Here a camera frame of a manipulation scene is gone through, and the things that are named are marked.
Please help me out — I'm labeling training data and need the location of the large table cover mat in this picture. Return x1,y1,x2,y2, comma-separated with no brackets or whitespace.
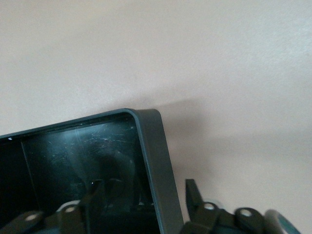
0,0,312,234

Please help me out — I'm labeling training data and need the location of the black plastic box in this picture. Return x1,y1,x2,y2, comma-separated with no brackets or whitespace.
0,108,185,234

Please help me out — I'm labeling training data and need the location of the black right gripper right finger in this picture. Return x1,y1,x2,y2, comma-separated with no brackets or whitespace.
182,178,269,234

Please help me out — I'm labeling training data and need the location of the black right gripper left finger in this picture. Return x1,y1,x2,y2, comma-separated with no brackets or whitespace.
4,179,108,234

